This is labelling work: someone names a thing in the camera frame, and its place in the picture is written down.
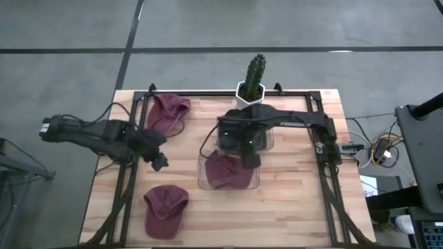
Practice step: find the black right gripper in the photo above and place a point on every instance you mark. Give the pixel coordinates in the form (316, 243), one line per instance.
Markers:
(239, 138)

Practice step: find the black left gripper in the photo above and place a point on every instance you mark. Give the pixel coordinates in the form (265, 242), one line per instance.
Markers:
(147, 143)

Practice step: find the maroon baseball cap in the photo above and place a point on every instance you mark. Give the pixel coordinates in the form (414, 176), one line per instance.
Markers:
(166, 110)
(225, 173)
(164, 214)

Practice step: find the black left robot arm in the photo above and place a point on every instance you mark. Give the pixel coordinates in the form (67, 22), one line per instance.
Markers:
(90, 136)

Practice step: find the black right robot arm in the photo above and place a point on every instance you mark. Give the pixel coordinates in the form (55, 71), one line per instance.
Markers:
(301, 119)

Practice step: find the clear plastic bin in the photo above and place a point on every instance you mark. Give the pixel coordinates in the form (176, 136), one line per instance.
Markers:
(271, 141)
(257, 183)

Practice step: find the green cactus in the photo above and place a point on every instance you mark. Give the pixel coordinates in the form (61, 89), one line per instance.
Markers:
(255, 74)

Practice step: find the white paper sheet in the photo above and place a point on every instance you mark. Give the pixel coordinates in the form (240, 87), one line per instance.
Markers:
(368, 185)

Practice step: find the white plug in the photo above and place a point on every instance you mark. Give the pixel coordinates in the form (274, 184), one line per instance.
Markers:
(387, 154)

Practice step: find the black cart beam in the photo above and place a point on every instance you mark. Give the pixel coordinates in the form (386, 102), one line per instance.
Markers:
(394, 198)

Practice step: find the white plastic bottle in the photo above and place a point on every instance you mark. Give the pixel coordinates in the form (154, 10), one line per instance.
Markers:
(403, 224)

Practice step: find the black pole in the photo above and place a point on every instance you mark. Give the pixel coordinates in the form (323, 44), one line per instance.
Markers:
(429, 105)

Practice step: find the black keyboard device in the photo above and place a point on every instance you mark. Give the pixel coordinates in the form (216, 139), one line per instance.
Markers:
(432, 235)

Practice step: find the black aluminium table frame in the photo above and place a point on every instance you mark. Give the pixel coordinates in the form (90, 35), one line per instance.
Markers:
(313, 98)

